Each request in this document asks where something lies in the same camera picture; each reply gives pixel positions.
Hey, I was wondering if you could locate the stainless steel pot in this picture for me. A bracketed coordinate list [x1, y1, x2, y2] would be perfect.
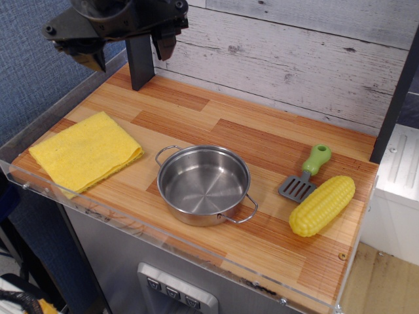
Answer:
[155, 145, 259, 227]

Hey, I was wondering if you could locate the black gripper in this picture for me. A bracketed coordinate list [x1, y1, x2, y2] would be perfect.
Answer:
[42, 1, 189, 72]

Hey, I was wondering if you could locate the yellow object bottom left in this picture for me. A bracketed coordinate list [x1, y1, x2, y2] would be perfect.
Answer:
[33, 299, 61, 314]

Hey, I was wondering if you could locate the dark vertical right post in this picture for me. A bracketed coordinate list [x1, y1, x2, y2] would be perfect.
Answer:
[369, 29, 418, 164]

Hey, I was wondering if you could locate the white ribbed sink unit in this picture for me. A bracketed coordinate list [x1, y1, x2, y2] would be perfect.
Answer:
[360, 124, 418, 265]

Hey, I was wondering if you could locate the green handled grey spatula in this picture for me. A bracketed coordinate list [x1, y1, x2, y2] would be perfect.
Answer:
[278, 144, 332, 203]

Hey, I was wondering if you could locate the clear acrylic front guard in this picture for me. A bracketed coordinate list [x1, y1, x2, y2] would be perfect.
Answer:
[1, 155, 350, 313]

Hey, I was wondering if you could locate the stainless steel cabinet front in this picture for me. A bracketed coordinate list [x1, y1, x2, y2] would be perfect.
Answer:
[64, 205, 315, 314]

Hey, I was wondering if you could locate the silver button control panel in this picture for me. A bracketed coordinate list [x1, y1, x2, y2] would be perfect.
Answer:
[137, 262, 219, 313]

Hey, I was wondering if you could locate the yellow plastic corn cob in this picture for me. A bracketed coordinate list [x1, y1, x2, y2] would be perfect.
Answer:
[289, 175, 356, 237]

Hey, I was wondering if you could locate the yellow folded cloth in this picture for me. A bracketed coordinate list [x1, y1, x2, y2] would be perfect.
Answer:
[29, 112, 144, 200]

